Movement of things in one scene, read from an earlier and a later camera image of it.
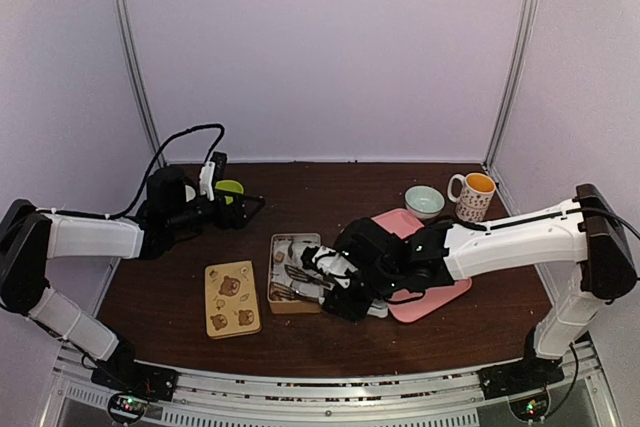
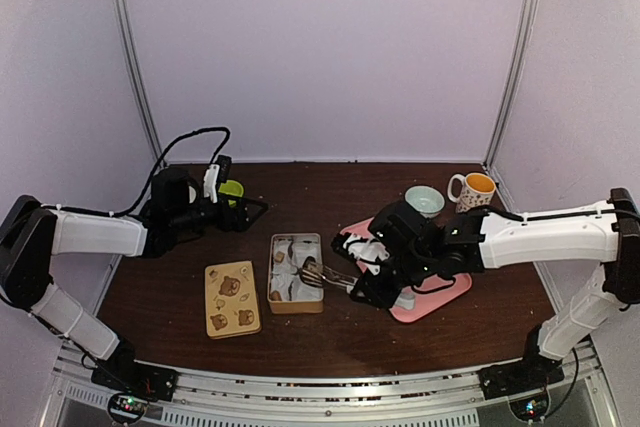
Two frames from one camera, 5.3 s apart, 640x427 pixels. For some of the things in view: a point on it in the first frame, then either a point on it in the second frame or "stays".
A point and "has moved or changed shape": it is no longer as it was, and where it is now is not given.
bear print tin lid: x=232 y=301 stays
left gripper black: x=237 y=220 stays
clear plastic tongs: x=299 y=284 has moved or changed shape
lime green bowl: x=229 y=185 stays
